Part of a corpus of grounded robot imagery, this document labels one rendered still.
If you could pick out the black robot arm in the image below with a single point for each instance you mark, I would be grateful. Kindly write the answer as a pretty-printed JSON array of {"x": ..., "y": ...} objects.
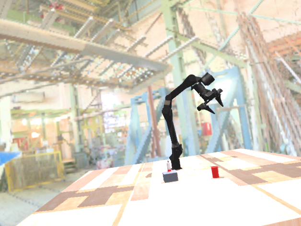
[{"x": 190, "y": 81}]

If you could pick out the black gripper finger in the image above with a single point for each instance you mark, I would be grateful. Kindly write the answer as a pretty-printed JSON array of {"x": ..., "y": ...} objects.
[
  {"x": 208, "y": 109},
  {"x": 218, "y": 99}
]

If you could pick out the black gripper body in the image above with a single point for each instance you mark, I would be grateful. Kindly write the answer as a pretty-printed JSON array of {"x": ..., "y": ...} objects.
[{"x": 203, "y": 105}]

